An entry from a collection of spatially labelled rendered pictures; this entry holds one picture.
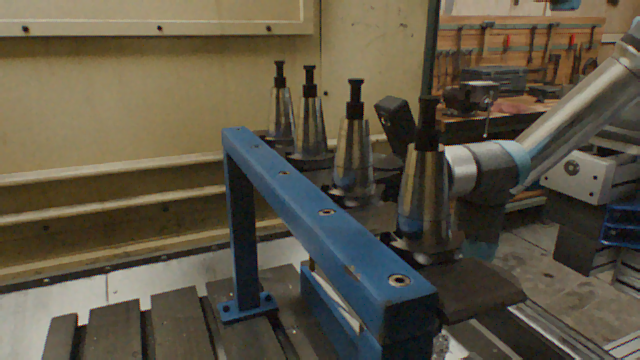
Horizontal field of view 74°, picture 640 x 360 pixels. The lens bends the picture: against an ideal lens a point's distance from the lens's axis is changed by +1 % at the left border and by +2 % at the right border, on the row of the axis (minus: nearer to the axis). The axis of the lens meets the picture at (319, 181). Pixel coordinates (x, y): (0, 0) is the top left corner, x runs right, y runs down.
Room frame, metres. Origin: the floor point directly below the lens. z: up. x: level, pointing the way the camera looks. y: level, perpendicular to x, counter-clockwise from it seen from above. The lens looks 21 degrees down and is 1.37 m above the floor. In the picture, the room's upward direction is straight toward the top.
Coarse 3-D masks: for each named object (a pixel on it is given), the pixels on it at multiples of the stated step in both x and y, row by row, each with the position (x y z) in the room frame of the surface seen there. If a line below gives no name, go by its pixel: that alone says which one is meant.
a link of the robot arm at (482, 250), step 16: (464, 208) 0.58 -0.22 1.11; (480, 208) 0.57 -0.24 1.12; (496, 208) 0.57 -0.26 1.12; (464, 224) 0.58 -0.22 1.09; (480, 224) 0.57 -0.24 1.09; (496, 224) 0.57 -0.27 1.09; (464, 240) 0.58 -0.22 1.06; (480, 240) 0.57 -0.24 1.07; (496, 240) 0.58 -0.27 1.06; (464, 256) 0.58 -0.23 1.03; (480, 256) 0.57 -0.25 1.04
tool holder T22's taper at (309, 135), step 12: (300, 96) 0.49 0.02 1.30; (300, 108) 0.48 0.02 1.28; (312, 108) 0.48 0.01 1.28; (300, 120) 0.48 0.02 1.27; (312, 120) 0.48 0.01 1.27; (300, 132) 0.48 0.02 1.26; (312, 132) 0.47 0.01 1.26; (324, 132) 0.48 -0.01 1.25; (300, 144) 0.47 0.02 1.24; (312, 144) 0.47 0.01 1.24; (324, 144) 0.48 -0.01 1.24; (300, 156) 0.47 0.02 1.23; (312, 156) 0.47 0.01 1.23
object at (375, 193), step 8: (328, 184) 0.39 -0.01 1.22; (376, 184) 0.41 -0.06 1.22; (328, 192) 0.37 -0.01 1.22; (336, 192) 0.37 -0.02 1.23; (344, 192) 0.37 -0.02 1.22; (368, 192) 0.37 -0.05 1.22; (376, 192) 0.37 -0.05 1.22; (384, 192) 0.38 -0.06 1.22; (336, 200) 0.36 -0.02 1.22; (344, 200) 0.36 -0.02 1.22; (352, 200) 0.36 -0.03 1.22; (360, 200) 0.36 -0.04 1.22; (368, 200) 0.36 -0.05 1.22; (376, 200) 0.37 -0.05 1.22; (344, 208) 0.36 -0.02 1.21
